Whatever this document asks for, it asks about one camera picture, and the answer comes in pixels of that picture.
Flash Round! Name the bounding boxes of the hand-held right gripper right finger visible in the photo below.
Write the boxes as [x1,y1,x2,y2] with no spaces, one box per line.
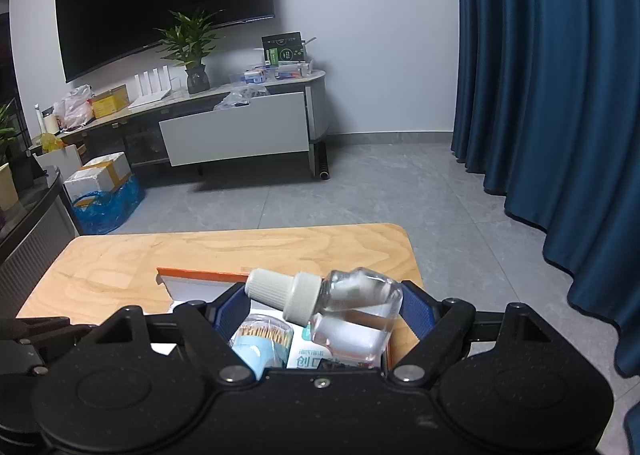
[385,280,551,383]

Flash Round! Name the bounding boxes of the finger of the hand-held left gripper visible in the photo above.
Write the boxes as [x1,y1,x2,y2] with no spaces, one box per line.
[0,316,99,377]

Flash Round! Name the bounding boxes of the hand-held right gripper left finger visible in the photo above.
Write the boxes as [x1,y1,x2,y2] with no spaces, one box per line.
[90,282,261,383]

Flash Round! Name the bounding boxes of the orange white cardboard box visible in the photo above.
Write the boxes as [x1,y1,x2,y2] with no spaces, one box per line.
[155,264,424,374]

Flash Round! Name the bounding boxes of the light blue toothpick holder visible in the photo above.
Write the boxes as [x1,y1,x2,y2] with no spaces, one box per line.
[229,317,296,382]

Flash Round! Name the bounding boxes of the clear liquid bottle white cap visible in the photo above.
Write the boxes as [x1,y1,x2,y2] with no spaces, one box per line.
[244,267,405,369]

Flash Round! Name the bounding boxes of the green white bandage box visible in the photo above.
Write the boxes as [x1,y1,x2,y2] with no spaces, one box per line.
[285,324,386,371]

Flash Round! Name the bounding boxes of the dark round ribbed table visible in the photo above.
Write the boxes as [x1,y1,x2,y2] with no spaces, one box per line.
[0,170,81,297]

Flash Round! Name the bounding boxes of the blue plastic bag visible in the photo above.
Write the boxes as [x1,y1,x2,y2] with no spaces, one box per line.
[72,174,146,236]

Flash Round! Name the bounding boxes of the beige cup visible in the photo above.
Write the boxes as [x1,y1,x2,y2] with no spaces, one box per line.
[0,164,20,211]

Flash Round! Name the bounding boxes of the black roll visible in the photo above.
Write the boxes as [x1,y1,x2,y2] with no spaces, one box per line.
[312,142,332,181]

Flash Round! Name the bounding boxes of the white cabinet drawer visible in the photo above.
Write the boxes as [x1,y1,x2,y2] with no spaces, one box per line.
[158,91,311,167]

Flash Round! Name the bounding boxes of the white foam box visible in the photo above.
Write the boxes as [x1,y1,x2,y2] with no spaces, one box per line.
[63,152,134,206]

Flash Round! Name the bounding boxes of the long tv cabinet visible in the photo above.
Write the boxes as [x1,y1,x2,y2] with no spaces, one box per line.
[30,70,329,181]

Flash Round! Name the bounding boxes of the clear plastic bags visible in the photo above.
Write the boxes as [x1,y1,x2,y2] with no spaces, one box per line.
[214,87,269,111]

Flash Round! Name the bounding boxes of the green plant beside steel tumbler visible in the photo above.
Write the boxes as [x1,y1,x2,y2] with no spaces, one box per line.
[0,100,21,166]

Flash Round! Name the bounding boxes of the dark plant vase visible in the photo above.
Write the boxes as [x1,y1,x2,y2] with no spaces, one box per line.
[185,64,211,95]

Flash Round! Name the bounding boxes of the white plastic bag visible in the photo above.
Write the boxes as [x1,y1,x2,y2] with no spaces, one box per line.
[53,84,96,128]

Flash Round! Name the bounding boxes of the white router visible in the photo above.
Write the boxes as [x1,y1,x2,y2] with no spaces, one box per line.
[128,65,174,108]

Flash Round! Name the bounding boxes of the yellow box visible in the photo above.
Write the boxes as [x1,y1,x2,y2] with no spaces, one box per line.
[91,85,130,118]

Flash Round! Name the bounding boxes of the group of small boxes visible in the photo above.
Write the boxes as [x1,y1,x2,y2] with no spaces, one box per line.
[242,62,314,84]

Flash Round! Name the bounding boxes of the dark blue curtain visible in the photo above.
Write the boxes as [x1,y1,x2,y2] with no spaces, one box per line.
[452,0,640,377]

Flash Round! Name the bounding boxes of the green black box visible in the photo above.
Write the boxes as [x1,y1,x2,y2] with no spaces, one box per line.
[261,32,306,68]

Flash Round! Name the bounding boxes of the green plant in dark vase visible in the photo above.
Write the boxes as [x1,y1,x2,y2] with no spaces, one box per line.
[154,9,224,71]

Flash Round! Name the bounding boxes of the black television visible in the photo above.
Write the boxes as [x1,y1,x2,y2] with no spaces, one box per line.
[53,0,276,84]

